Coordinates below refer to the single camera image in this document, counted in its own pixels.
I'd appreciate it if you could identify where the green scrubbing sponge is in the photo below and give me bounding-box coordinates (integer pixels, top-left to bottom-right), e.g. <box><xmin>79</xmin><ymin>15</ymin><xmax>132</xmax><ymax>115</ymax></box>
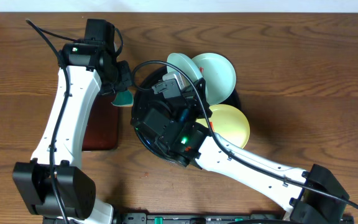
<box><xmin>111</xmin><ymin>90</ymin><xmax>134</xmax><ymax>107</ymax></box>

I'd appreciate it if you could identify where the yellow plate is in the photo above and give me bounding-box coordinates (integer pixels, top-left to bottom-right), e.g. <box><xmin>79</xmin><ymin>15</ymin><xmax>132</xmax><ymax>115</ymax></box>
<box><xmin>209</xmin><ymin>104</ymin><xmax>250</xmax><ymax>148</ymax></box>

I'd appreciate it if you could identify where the mint green plate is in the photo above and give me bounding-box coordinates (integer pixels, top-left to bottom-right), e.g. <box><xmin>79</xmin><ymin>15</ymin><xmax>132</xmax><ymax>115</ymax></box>
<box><xmin>192</xmin><ymin>53</ymin><xmax>236</xmax><ymax>105</ymax></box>
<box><xmin>167</xmin><ymin>53</ymin><xmax>203</xmax><ymax>83</ymax></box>

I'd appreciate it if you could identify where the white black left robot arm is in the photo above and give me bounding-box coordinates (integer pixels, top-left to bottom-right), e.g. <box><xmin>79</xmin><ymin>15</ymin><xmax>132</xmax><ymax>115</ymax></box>
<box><xmin>12</xmin><ymin>40</ymin><xmax>130</xmax><ymax>223</ymax></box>

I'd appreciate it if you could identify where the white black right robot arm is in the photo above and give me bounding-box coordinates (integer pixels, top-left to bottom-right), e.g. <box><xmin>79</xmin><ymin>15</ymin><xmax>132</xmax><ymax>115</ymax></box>
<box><xmin>131</xmin><ymin>78</ymin><xmax>349</xmax><ymax>223</ymax></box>

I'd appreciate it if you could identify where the round black serving tray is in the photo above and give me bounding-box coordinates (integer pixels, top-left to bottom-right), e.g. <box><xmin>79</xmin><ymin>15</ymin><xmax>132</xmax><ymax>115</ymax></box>
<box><xmin>131</xmin><ymin>65</ymin><xmax>242</xmax><ymax>164</ymax></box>

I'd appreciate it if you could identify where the black rectangular water tray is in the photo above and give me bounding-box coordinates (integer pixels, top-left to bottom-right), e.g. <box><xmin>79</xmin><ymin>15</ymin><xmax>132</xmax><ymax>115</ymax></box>
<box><xmin>82</xmin><ymin>95</ymin><xmax>119</xmax><ymax>151</ymax></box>

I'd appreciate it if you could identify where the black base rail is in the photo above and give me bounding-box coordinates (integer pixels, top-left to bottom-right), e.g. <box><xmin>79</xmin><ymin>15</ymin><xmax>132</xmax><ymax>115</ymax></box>
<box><xmin>42</xmin><ymin>212</ymin><xmax>355</xmax><ymax>224</ymax></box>

